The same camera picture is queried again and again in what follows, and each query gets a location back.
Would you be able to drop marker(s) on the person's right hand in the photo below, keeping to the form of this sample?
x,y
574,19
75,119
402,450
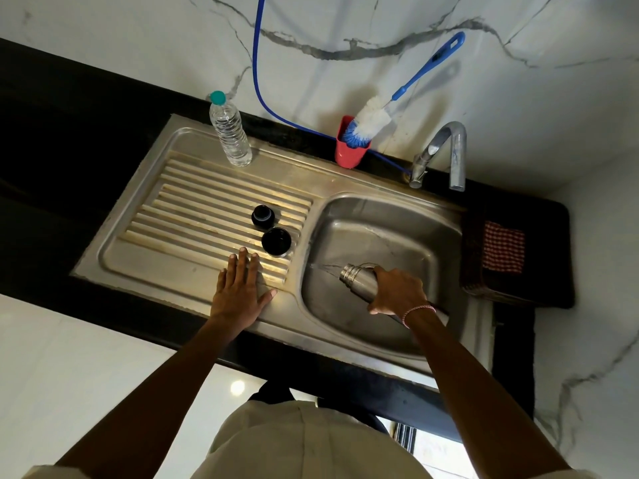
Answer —
x,y
402,294

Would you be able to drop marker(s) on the person's left hand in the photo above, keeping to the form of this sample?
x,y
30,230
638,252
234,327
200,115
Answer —
x,y
237,299

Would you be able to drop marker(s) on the steel flask bottle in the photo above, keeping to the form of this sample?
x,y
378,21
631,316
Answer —
x,y
362,284

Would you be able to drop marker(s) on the steel flask cup lid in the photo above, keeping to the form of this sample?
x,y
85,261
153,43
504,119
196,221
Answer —
x,y
276,241

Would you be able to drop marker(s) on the black flask stopper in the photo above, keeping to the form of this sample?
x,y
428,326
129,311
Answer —
x,y
263,217

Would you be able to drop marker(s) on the blue white bottle brush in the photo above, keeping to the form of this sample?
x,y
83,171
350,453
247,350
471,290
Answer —
x,y
372,119

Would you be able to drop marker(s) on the person's left forearm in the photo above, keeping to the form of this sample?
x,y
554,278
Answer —
x,y
160,394

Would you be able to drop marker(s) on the person's right forearm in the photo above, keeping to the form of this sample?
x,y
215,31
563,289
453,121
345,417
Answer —
x,y
474,394

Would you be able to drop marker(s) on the clear plastic water bottle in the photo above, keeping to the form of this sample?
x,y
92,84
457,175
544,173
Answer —
x,y
232,134

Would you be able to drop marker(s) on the dark woven tray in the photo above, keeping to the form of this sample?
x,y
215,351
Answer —
x,y
471,274

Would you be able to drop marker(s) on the stainless steel sink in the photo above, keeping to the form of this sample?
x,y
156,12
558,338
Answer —
x,y
165,274

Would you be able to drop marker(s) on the dark trousers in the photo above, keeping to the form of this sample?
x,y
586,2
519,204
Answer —
x,y
274,391

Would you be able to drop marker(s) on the red checkered cloth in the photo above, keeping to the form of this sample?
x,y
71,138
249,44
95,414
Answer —
x,y
503,246

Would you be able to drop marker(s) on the dark striped floor grate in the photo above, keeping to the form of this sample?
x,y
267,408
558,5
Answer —
x,y
404,439

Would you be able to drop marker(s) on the chrome sink faucet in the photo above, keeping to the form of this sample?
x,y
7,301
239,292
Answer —
x,y
457,159

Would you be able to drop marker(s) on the red plastic brush holder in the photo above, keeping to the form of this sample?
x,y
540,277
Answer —
x,y
349,157

